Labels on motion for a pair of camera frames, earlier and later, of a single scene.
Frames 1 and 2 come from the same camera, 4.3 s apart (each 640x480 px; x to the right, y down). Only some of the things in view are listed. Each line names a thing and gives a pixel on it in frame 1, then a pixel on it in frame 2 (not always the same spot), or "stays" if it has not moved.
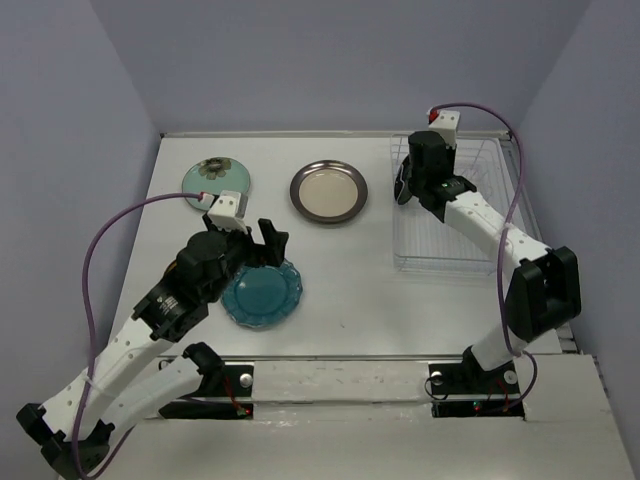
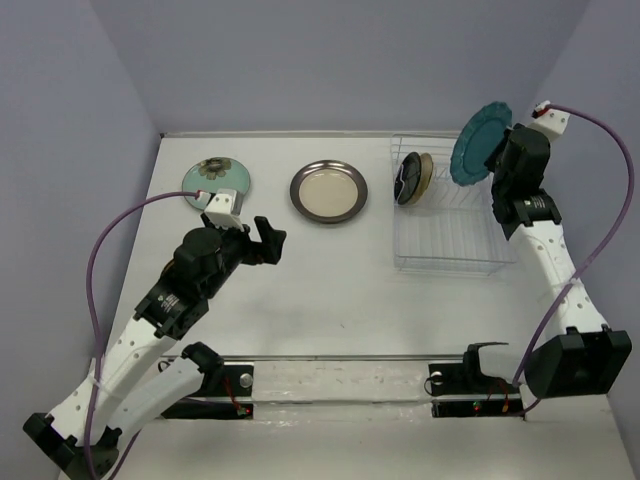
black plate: x=403 y=182 stays
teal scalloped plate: x=259 y=296 → x=476 y=140
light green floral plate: x=213 y=175 stays
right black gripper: x=452 y=155 → x=494 y=158
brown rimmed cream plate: x=329 y=191 stays
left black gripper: x=275 y=242 stays
